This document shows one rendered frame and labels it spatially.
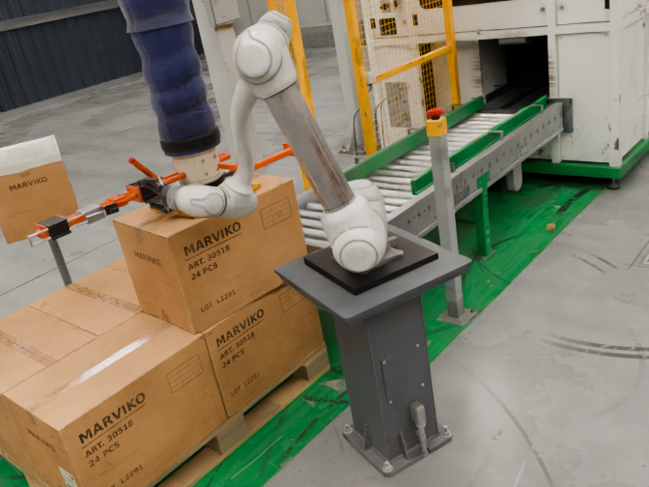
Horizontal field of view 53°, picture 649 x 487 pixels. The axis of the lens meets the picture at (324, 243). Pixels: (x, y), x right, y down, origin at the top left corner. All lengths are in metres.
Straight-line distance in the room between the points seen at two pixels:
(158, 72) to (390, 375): 1.32
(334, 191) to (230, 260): 0.73
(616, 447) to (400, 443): 0.75
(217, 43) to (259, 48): 2.19
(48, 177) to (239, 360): 1.66
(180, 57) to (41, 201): 1.65
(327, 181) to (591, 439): 1.38
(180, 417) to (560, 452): 1.37
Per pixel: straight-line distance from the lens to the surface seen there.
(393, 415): 2.42
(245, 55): 1.75
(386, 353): 2.27
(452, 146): 4.13
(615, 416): 2.73
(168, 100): 2.42
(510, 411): 2.73
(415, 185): 3.32
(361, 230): 1.87
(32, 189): 3.81
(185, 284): 2.39
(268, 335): 2.72
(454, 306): 3.27
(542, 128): 4.36
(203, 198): 2.10
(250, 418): 2.86
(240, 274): 2.53
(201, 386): 2.54
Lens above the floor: 1.73
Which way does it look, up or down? 24 degrees down
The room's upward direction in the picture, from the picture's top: 11 degrees counter-clockwise
